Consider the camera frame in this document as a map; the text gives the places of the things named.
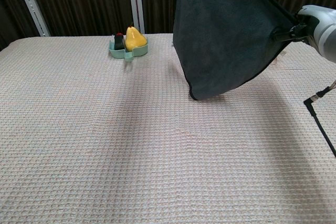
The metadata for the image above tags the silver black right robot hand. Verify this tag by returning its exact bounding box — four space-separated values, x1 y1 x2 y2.
270 5 336 44

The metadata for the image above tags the pink and grey cloth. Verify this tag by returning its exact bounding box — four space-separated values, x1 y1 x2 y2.
172 0 297 101

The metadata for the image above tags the yellow toy pear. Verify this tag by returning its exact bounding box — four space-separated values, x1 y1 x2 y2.
124 26 147 51

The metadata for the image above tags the black lipstick red cap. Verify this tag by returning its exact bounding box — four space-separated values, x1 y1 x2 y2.
113 33 127 51

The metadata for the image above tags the teal toy dustpan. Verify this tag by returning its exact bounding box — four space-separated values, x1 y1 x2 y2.
109 36 149 61

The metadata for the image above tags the beige woven tablecloth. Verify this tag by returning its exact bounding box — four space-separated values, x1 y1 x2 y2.
0 33 336 224

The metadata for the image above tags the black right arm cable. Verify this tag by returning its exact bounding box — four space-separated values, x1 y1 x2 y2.
303 78 336 158

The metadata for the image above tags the grey metal frame post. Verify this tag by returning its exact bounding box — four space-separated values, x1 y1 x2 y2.
12 0 51 37
127 0 145 34

